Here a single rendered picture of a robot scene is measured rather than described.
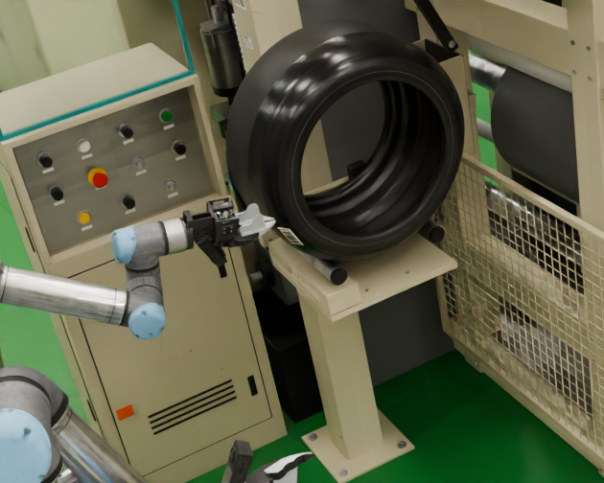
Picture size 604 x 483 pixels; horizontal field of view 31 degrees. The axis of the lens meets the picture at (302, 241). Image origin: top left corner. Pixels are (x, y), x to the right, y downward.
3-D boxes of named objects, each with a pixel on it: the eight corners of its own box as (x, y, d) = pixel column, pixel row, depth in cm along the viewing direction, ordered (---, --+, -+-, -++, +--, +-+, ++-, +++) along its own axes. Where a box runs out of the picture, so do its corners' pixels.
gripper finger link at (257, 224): (281, 214, 243) (241, 221, 240) (279, 234, 247) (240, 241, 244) (276, 205, 245) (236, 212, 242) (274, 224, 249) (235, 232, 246)
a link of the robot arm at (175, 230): (169, 262, 239) (158, 237, 244) (189, 258, 240) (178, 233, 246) (169, 237, 234) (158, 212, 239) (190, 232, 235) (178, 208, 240)
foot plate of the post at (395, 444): (301, 439, 358) (300, 433, 357) (373, 405, 366) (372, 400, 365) (339, 485, 336) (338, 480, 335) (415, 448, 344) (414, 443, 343)
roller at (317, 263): (284, 213, 295) (290, 226, 297) (269, 221, 294) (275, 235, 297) (344, 265, 266) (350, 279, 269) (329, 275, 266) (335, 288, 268)
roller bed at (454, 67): (394, 149, 321) (379, 54, 307) (437, 132, 326) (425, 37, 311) (430, 172, 305) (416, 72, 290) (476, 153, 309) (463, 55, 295)
